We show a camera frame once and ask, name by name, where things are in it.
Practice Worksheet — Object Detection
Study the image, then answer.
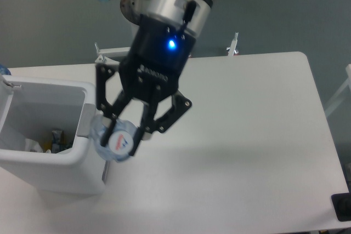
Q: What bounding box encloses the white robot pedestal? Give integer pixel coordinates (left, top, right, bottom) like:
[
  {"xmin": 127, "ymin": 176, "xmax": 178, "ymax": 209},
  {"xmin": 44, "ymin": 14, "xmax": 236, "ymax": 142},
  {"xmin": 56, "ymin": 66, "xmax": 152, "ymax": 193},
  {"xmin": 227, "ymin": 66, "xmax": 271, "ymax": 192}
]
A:
[{"xmin": 94, "ymin": 42, "xmax": 130, "ymax": 64}]

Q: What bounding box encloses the white trash can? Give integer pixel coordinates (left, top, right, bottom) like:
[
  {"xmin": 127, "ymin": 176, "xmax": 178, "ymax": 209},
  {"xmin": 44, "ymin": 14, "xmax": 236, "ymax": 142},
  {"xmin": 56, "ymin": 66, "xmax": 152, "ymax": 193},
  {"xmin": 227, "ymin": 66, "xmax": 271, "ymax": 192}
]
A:
[{"xmin": 1, "ymin": 75, "xmax": 108, "ymax": 195}]

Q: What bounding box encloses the trash inside can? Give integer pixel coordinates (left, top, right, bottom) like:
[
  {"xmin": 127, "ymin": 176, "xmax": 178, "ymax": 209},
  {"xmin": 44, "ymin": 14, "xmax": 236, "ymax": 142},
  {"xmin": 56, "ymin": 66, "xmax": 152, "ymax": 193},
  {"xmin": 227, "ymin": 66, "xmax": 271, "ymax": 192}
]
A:
[{"xmin": 24, "ymin": 129, "xmax": 74, "ymax": 154}]

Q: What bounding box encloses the clear plastic bottle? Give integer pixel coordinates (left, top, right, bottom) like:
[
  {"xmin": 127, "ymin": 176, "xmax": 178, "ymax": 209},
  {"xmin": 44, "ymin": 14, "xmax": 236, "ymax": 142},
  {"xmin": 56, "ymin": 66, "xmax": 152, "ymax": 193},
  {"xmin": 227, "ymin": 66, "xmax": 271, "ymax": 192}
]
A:
[{"xmin": 89, "ymin": 115, "xmax": 137, "ymax": 162}]

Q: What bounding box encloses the white frame at right edge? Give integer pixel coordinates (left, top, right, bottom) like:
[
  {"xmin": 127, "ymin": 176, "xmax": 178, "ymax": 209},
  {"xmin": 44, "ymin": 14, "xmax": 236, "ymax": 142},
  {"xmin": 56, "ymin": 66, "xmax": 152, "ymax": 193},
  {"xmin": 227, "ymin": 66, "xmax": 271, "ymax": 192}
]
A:
[{"xmin": 324, "ymin": 64, "xmax": 350, "ymax": 118}]

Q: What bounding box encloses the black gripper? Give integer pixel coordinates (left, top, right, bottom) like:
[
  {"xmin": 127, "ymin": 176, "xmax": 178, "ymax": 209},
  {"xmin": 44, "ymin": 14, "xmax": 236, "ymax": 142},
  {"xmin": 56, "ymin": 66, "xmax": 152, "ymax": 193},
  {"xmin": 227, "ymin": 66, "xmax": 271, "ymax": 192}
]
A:
[{"xmin": 95, "ymin": 15, "xmax": 196, "ymax": 156}]

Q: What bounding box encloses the blue object at left edge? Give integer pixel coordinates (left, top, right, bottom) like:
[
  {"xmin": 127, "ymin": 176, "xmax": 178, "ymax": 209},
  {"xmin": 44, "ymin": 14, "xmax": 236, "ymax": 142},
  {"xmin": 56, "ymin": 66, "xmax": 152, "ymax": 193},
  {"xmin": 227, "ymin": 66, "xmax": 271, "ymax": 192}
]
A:
[{"xmin": 0, "ymin": 64, "xmax": 12, "ymax": 76}]

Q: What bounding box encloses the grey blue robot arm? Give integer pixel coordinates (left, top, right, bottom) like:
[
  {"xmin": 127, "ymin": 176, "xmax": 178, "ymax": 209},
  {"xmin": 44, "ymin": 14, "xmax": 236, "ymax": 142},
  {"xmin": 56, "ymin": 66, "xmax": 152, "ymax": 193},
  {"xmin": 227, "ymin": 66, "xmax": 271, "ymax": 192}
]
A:
[{"xmin": 90, "ymin": 0, "xmax": 214, "ymax": 162}]

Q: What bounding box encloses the black device at table edge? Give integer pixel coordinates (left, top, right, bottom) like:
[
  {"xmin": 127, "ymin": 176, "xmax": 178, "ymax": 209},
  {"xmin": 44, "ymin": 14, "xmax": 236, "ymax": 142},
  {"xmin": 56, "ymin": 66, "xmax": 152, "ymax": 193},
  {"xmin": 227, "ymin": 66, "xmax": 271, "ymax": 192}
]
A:
[{"xmin": 331, "ymin": 192, "xmax": 350, "ymax": 222}]

